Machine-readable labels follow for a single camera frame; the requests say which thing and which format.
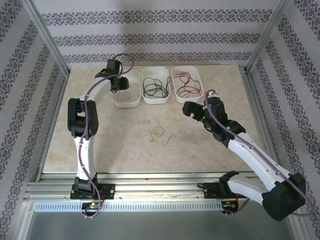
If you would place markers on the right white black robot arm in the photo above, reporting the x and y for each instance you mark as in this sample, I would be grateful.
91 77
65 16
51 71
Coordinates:
255 155

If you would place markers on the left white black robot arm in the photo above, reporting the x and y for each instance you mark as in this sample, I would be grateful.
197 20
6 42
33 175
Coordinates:
86 155

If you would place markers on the white plastic tray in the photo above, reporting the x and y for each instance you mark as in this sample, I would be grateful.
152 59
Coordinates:
186 100
155 100
125 104

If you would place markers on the aluminium mounting rails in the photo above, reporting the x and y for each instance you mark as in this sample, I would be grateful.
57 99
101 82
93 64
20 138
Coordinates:
155 185

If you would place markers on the small circuit board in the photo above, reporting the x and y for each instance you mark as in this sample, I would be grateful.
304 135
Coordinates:
93 205
228 204

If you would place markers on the grey metal sheet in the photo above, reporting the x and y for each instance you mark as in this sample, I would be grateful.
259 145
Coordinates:
160 225

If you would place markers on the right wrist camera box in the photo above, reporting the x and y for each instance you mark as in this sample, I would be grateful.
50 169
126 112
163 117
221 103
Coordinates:
215 94

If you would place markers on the aluminium side rail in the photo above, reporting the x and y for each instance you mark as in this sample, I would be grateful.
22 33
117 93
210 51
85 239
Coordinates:
53 125
254 100

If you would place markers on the aluminium frame post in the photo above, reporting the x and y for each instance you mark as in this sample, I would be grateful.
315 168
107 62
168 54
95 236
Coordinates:
47 37
270 35

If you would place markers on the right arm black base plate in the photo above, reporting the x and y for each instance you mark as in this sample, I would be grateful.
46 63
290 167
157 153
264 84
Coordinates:
210 191

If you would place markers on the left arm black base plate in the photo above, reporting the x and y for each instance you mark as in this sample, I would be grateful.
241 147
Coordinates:
110 191

